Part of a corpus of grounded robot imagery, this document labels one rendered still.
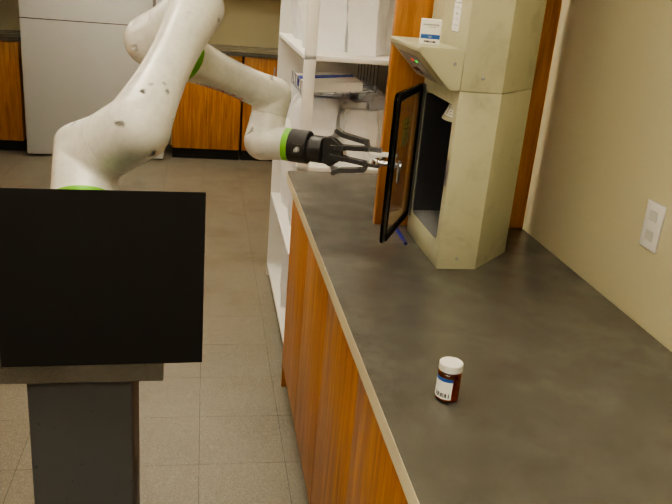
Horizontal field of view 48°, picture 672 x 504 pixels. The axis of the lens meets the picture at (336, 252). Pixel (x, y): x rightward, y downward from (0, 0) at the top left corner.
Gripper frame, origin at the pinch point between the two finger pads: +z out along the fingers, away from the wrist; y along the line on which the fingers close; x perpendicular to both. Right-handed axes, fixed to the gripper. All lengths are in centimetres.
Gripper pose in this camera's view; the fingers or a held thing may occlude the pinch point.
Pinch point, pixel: (381, 158)
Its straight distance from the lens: 205.9
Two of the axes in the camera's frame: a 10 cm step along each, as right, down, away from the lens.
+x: 3.0, -3.0, 9.0
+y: 0.8, -9.4, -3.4
